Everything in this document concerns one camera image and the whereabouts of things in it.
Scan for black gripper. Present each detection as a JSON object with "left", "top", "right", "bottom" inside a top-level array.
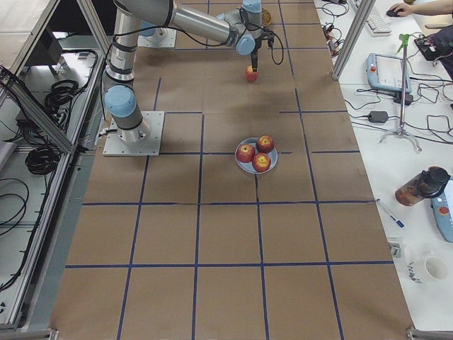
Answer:
[{"left": 250, "top": 37, "right": 263, "bottom": 72}]

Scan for red yellow apple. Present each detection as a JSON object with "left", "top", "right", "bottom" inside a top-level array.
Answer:
[{"left": 245, "top": 65, "right": 259, "bottom": 82}]

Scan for woven wicker basket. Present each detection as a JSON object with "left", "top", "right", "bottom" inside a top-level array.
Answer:
[{"left": 261, "top": 8, "right": 272, "bottom": 27}]

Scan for red apple on plate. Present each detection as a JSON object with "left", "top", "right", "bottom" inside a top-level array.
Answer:
[
  {"left": 236, "top": 144, "right": 256, "bottom": 163},
  {"left": 256, "top": 135, "right": 275, "bottom": 154},
  {"left": 252, "top": 153, "right": 272, "bottom": 173}
]

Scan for light blue plate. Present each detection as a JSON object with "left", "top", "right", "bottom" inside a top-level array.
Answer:
[{"left": 234, "top": 137, "right": 278, "bottom": 174}]

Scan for person hand on mouse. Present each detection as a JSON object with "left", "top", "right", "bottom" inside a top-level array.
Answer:
[{"left": 386, "top": 3, "right": 415, "bottom": 18}]

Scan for white keyboard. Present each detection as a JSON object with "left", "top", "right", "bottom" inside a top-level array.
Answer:
[{"left": 365, "top": 7, "right": 392, "bottom": 37}]

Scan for teach pendant tablet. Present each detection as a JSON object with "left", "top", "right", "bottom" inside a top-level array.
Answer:
[{"left": 366, "top": 53, "right": 403, "bottom": 92}]

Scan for black power adapter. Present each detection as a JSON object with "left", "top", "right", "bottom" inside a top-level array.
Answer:
[{"left": 367, "top": 110, "right": 389, "bottom": 123}]

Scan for green reacher grabber tool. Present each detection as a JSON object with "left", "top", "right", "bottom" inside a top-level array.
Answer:
[{"left": 379, "top": 34, "right": 422, "bottom": 152}]

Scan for dark water bottle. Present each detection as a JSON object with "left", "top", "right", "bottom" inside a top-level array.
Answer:
[{"left": 395, "top": 166, "right": 450, "bottom": 206}]

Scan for blue white pen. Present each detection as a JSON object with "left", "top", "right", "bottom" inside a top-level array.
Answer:
[{"left": 376, "top": 198, "right": 405, "bottom": 228}]

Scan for white mug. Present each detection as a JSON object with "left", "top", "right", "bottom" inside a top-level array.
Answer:
[{"left": 410, "top": 252, "right": 449, "bottom": 283}]

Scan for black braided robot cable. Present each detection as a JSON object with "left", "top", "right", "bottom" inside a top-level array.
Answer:
[{"left": 240, "top": 8, "right": 285, "bottom": 66}]

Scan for aluminium frame post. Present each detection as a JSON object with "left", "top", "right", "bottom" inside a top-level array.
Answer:
[{"left": 331, "top": 0, "right": 375, "bottom": 81}]

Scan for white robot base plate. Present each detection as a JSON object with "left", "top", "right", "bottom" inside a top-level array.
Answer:
[{"left": 103, "top": 111, "right": 165, "bottom": 157}]

